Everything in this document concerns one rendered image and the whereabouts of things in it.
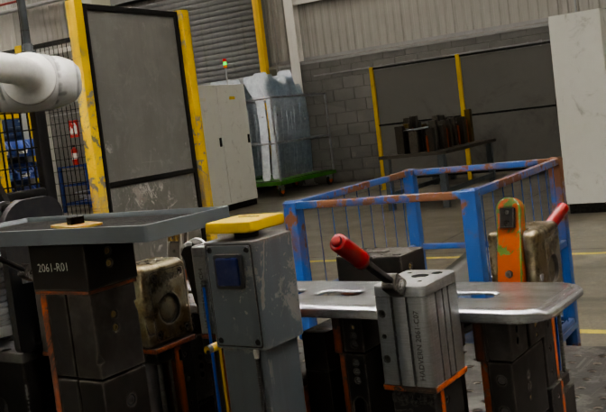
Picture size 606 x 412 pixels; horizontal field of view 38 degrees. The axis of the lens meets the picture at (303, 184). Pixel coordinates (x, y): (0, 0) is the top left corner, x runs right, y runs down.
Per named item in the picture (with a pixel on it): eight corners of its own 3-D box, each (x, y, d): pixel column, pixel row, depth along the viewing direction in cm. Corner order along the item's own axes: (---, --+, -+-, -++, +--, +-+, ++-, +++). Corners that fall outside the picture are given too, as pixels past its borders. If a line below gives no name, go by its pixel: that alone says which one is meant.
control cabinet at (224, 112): (169, 227, 1239) (147, 55, 1221) (141, 228, 1266) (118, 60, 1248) (260, 203, 1445) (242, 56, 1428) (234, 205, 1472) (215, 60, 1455)
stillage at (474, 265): (426, 349, 452) (406, 169, 446) (583, 354, 411) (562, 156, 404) (310, 434, 350) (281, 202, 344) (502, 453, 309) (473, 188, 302)
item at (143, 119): (125, 392, 442) (69, -3, 428) (105, 390, 449) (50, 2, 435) (239, 336, 531) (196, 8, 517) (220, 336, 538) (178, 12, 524)
